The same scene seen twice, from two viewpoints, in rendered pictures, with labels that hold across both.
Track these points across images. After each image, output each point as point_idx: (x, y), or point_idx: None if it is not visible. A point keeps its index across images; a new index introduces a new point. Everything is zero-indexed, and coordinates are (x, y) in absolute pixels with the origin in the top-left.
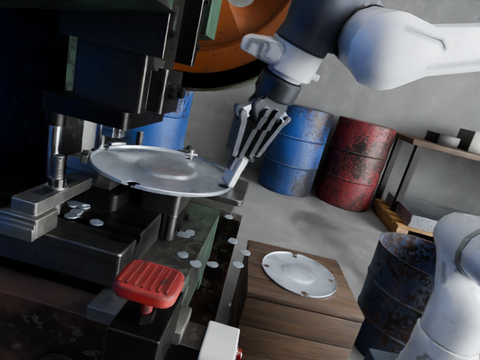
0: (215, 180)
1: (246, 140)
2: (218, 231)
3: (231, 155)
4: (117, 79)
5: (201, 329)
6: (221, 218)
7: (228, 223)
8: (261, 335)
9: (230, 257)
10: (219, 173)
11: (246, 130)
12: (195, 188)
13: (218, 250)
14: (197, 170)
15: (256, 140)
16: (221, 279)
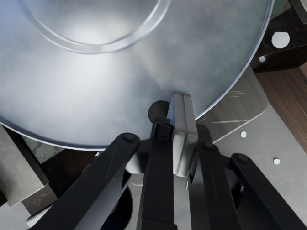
0: (170, 76)
1: (138, 216)
2: (281, 15)
3: (151, 134)
4: None
5: (50, 199)
6: (293, 8)
7: (299, 23)
8: (287, 94)
9: (277, 50)
10: (232, 34)
11: (140, 216)
12: (76, 103)
13: (269, 30)
14: (178, 0)
15: (193, 221)
16: (259, 51)
